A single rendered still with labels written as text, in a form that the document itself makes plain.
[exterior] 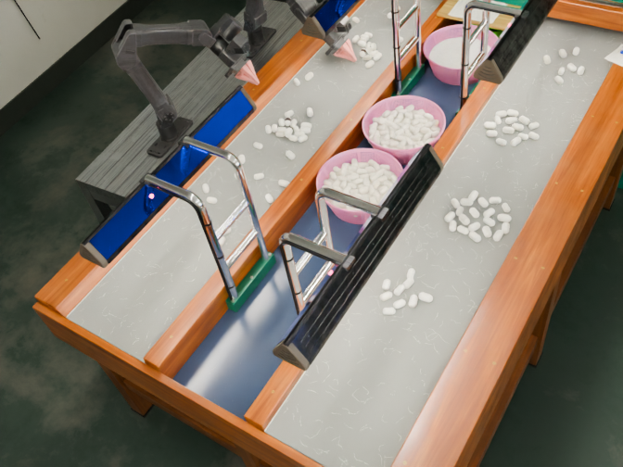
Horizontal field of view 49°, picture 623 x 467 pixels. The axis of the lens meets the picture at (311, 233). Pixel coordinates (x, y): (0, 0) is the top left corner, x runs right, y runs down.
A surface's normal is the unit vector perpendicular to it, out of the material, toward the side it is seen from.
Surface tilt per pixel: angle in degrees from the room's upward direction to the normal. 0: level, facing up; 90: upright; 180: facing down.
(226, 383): 0
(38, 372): 0
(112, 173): 0
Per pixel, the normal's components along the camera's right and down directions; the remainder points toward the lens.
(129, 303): -0.13, -0.64
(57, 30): 0.87, 0.29
